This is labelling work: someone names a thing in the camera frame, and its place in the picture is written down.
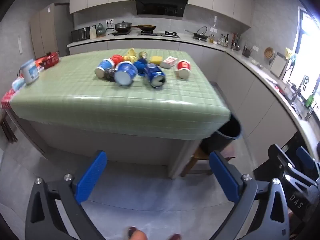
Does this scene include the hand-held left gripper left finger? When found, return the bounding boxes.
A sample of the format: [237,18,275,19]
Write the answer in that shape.
[25,150,108,240]

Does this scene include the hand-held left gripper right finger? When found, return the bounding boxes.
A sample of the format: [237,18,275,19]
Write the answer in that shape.
[209,151,290,240]

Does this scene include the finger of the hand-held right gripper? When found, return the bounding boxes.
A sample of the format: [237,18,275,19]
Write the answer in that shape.
[297,146,320,180]
[269,144,313,193]

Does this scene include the black trash bin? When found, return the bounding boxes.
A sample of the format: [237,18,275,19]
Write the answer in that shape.
[200,114,242,155]

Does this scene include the large blue paper tub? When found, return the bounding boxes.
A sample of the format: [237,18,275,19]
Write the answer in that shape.
[114,61,138,87]

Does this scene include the red paper cup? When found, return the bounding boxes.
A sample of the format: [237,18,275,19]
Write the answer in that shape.
[176,59,192,80]

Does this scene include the blue soda can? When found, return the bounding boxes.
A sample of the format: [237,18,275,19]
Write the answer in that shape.
[144,63,166,88]

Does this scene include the black built-in appliance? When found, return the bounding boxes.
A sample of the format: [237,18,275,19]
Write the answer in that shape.
[252,130,313,180]

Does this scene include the wooden stool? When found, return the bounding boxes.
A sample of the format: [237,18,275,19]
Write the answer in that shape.
[181,146,237,178]

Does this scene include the grey island table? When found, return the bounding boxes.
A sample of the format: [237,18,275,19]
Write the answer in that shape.
[19,119,200,179]

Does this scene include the person's left foot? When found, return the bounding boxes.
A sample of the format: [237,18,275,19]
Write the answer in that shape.
[127,226,147,240]

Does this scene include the black sink faucet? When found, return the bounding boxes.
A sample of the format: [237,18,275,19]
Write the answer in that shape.
[291,75,310,100]

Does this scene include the green checked tablecloth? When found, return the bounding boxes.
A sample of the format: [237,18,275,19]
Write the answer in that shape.
[10,49,232,140]

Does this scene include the grey cutting board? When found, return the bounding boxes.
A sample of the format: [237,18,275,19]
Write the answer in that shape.
[269,52,288,78]

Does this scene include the dark wooden chair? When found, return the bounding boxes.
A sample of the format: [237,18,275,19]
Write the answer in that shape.
[0,110,18,143]

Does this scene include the grey kitchen counter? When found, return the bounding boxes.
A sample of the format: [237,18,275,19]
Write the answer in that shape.
[67,31,320,175]

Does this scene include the small black can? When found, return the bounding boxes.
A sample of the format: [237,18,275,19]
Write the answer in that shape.
[104,68,117,81]

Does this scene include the bright window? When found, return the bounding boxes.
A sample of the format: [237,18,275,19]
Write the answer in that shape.
[291,5,320,120]

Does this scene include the small blue white paper cup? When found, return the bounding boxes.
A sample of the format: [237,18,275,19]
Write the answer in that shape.
[94,58,115,78]

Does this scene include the red packets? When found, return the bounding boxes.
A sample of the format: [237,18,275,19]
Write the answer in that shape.
[1,89,17,109]

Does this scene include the blue white packet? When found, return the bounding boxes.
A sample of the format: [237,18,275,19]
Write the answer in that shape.
[12,78,25,92]

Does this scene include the red white plastic cup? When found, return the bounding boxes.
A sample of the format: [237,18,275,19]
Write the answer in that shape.
[110,54,124,67]

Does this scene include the white blue lidded jar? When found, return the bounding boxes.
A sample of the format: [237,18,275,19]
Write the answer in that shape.
[20,59,40,85]

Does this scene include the red tin box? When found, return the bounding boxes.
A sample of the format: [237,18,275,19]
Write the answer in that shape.
[35,51,60,69]

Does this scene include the yellow crumpled wrapper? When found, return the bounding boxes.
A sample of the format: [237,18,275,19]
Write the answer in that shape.
[124,47,138,62]

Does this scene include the pink white carton box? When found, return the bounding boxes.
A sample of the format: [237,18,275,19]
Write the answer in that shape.
[160,56,178,68]

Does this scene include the utensil holder with utensils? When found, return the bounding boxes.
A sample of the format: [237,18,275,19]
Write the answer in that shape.
[230,33,242,50]

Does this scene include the tall grey cabinet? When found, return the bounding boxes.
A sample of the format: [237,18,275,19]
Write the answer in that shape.
[30,3,70,59]

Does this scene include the wok with glass lid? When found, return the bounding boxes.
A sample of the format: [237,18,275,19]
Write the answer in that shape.
[114,20,133,33]

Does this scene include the black gas stove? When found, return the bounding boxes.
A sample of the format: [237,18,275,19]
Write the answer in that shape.
[137,30,181,39]

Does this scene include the black frying pan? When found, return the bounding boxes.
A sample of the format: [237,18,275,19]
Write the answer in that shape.
[132,24,157,31]

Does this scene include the black range hood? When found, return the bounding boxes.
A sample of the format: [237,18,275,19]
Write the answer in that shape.
[134,0,189,18]

